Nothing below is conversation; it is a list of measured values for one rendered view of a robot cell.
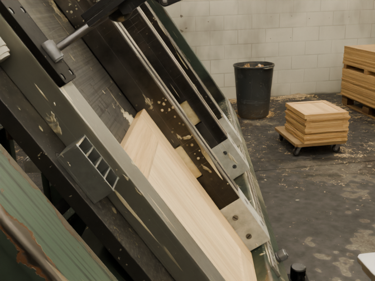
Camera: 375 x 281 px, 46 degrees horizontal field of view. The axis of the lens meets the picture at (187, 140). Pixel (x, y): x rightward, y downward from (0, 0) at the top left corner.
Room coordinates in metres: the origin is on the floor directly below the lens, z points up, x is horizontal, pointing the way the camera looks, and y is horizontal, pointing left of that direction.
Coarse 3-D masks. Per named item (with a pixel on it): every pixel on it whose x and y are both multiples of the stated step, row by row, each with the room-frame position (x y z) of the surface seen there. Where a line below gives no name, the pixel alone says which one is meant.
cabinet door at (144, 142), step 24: (144, 120) 0.81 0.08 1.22; (144, 144) 0.71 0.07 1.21; (168, 144) 0.85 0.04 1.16; (144, 168) 0.63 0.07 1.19; (168, 168) 0.75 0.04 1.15; (168, 192) 0.66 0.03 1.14; (192, 192) 0.78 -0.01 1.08; (192, 216) 0.69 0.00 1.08; (216, 216) 0.81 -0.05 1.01; (216, 240) 0.71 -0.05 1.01; (240, 240) 0.85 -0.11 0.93; (216, 264) 0.63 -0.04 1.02; (240, 264) 0.74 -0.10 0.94
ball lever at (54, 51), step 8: (112, 16) 0.57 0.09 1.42; (120, 16) 0.57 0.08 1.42; (128, 16) 0.57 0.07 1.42; (80, 32) 0.55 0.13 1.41; (48, 40) 0.53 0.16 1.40; (64, 40) 0.54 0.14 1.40; (72, 40) 0.54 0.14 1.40; (48, 48) 0.52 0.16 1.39; (56, 48) 0.53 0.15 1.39; (64, 48) 0.54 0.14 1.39; (56, 56) 0.52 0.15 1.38
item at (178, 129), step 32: (64, 0) 0.88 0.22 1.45; (96, 0) 0.87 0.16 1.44; (96, 32) 0.87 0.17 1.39; (128, 64) 0.87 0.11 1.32; (128, 96) 0.87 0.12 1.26; (160, 96) 0.87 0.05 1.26; (160, 128) 0.87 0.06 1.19; (192, 128) 0.88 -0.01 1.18; (192, 160) 0.87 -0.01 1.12; (224, 192) 0.87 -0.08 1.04; (256, 224) 0.86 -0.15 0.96
